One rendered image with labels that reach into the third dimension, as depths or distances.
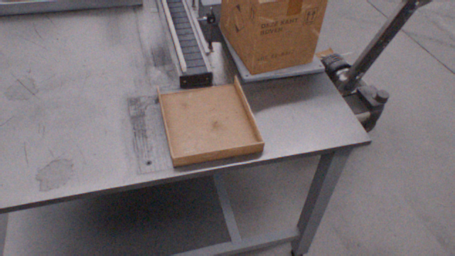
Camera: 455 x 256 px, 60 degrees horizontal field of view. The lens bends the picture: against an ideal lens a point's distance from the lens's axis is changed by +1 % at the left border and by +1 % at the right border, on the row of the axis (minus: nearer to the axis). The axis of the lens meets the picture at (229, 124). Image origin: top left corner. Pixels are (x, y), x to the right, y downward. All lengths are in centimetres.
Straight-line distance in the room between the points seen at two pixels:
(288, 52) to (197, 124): 40
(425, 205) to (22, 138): 187
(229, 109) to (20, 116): 62
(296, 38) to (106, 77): 64
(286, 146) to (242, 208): 89
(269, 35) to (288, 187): 104
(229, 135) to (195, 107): 16
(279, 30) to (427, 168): 145
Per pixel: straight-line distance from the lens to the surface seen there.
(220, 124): 119
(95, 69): 143
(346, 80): 218
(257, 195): 205
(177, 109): 123
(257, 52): 129
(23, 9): 178
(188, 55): 137
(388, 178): 232
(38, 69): 148
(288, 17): 127
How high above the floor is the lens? 169
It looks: 46 degrees down
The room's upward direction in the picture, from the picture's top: 4 degrees clockwise
